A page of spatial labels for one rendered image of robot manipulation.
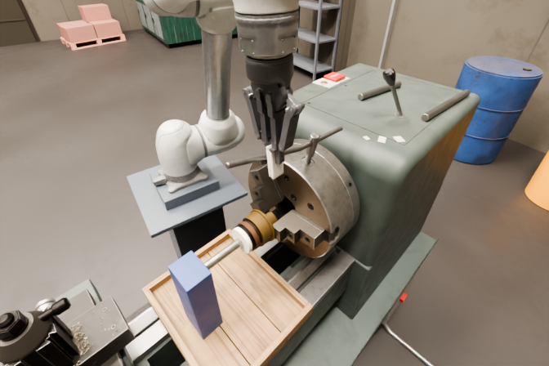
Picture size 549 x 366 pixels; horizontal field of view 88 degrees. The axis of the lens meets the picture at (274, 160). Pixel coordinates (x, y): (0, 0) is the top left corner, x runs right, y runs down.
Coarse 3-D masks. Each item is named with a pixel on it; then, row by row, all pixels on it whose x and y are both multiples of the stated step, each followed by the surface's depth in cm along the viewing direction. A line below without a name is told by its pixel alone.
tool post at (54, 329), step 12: (60, 324) 55; (48, 336) 49; (60, 336) 51; (72, 336) 58; (48, 348) 49; (60, 348) 52; (72, 348) 54; (24, 360) 47; (36, 360) 48; (48, 360) 50; (60, 360) 52
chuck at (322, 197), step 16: (288, 160) 70; (320, 160) 71; (288, 176) 71; (304, 176) 67; (320, 176) 68; (336, 176) 70; (288, 192) 74; (304, 192) 69; (320, 192) 66; (336, 192) 68; (272, 208) 83; (288, 208) 84; (304, 208) 72; (320, 208) 67; (336, 208) 68; (320, 224) 69; (336, 224) 68; (288, 240) 84; (336, 240) 72; (320, 256) 76
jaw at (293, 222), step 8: (288, 216) 73; (296, 216) 73; (304, 216) 73; (280, 224) 71; (288, 224) 71; (296, 224) 71; (304, 224) 71; (312, 224) 71; (280, 232) 69; (288, 232) 70; (296, 232) 69; (304, 232) 69; (312, 232) 68; (320, 232) 68; (328, 232) 69; (336, 232) 71; (280, 240) 71; (296, 240) 70; (304, 240) 70; (312, 240) 68; (320, 240) 70; (328, 240) 70
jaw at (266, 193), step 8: (264, 160) 76; (256, 168) 75; (264, 168) 74; (256, 176) 74; (264, 176) 73; (256, 184) 76; (264, 184) 73; (272, 184) 75; (256, 192) 74; (264, 192) 73; (272, 192) 74; (280, 192) 76; (256, 200) 75; (264, 200) 73; (272, 200) 74; (280, 200) 76; (256, 208) 73; (264, 208) 72
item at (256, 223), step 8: (248, 216) 71; (256, 216) 71; (264, 216) 70; (272, 216) 73; (240, 224) 70; (248, 224) 69; (256, 224) 69; (264, 224) 70; (272, 224) 72; (248, 232) 68; (256, 232) 68; (264, 232) 69; (272, 232) 71; (256, 240) 68; (264, 240) 69; (272, 240) 73; (256, 248) 70
